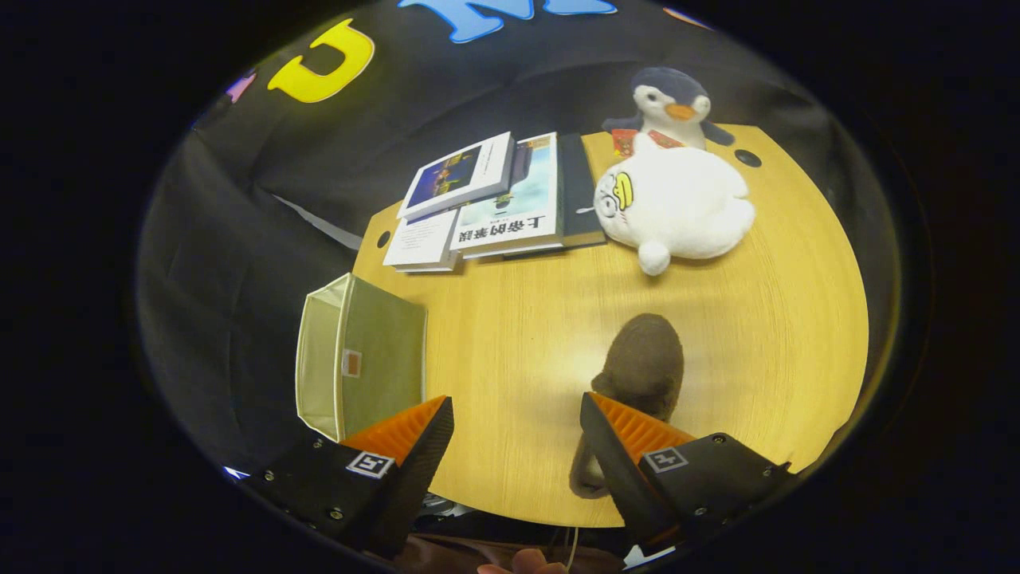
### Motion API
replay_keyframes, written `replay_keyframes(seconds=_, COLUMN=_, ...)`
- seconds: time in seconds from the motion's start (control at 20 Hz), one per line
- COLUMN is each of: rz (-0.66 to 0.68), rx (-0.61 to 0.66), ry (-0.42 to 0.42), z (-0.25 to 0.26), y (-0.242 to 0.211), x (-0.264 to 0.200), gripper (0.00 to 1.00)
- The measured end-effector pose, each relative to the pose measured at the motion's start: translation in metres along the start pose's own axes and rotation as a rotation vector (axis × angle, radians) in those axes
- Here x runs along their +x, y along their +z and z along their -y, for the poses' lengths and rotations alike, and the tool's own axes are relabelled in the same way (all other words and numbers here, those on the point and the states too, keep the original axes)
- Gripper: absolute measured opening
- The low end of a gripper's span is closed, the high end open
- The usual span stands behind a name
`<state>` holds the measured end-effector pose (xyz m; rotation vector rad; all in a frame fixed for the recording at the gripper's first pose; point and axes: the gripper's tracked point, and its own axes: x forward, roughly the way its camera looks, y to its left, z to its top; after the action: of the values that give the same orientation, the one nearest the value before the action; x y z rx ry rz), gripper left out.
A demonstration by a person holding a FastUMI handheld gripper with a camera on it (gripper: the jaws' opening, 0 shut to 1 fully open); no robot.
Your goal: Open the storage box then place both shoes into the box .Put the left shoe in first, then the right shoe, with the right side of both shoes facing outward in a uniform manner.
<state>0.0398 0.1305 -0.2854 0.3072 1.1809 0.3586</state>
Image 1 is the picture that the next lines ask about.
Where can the green fabric storage box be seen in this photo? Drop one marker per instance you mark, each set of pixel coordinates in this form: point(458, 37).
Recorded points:
point(382, 351)

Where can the penguin plush toy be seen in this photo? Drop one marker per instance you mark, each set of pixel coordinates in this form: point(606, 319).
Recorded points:
point(669, 88)

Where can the white book with text cover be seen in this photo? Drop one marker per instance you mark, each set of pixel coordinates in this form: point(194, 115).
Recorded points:
point(418, 239)

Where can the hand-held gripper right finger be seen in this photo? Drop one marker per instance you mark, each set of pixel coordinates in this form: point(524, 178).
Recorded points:
point(617, 478)

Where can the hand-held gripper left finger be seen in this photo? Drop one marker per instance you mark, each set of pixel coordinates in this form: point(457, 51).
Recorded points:
point(422, 470)

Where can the book with pale landscape cover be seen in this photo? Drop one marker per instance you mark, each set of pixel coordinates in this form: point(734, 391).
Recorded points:
point(518, 199)

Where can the brown fuzzy shoe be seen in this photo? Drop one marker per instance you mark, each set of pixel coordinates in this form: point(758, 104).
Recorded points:
point(645, 359)

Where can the white duck plush toy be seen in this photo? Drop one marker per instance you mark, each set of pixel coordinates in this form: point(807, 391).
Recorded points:
point(685, 207)

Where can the black book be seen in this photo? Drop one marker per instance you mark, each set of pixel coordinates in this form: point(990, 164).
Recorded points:
point(578, 183)

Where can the person's brown garment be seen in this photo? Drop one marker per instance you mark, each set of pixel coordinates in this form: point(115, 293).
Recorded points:
point(446, 554)

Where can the book with blue picture cover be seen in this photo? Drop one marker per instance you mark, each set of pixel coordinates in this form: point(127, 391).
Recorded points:
point(454, 175)

